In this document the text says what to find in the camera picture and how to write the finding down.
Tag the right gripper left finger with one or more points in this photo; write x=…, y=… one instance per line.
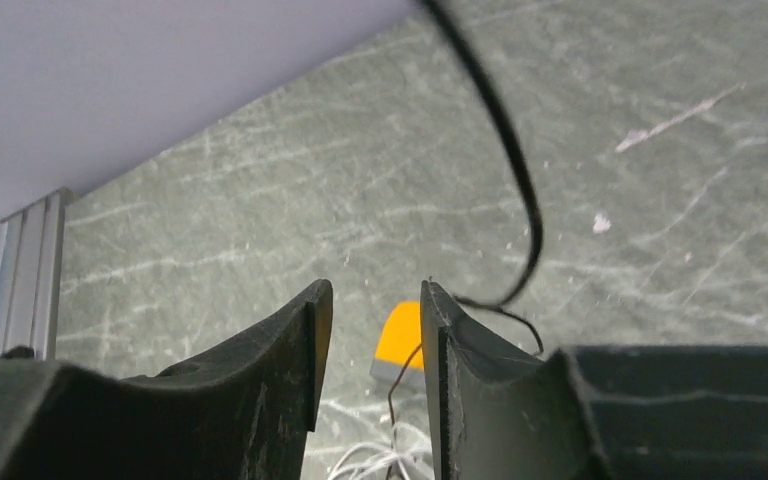
x=240, y=410

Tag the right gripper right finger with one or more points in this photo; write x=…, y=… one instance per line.
x=589, y=411

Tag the yellow grey block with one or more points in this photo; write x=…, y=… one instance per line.
x=399, y=337

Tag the aluminium frame rail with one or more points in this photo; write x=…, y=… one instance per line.
x=31, y=246

